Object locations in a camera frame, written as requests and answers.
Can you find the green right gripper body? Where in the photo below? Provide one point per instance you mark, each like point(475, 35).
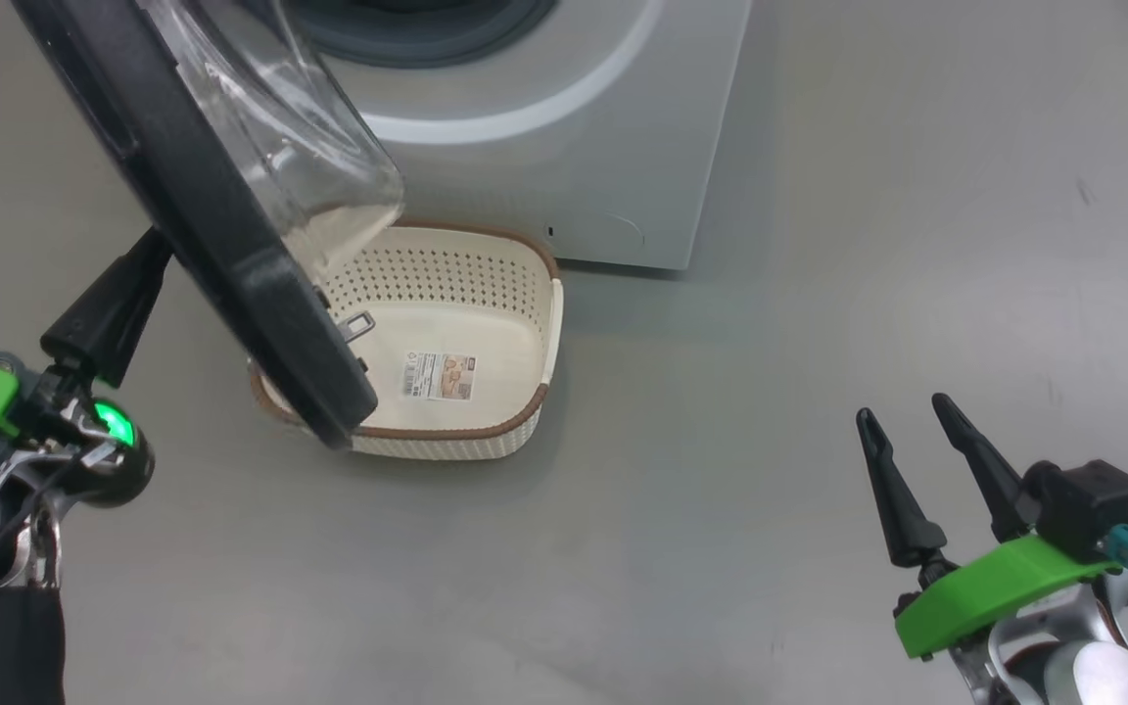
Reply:
point(995, 587)

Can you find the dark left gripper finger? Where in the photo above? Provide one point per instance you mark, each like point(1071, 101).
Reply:
point(109, 313)

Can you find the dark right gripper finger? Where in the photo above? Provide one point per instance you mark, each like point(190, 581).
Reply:
point(902, 509)
point(990, 475)

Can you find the round black glass washer door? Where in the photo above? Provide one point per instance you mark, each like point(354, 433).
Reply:
point(202, 215)

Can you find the white front-load washing machine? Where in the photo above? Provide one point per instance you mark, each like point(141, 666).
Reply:
point(574, 147)

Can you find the basket product label sticker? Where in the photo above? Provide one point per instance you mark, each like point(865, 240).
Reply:
point(438, 376)

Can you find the cream laundry basket brown rim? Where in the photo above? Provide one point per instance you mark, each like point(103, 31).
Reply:
point(486, 431)

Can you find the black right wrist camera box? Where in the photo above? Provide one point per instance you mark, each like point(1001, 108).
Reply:
point(1088, 509)

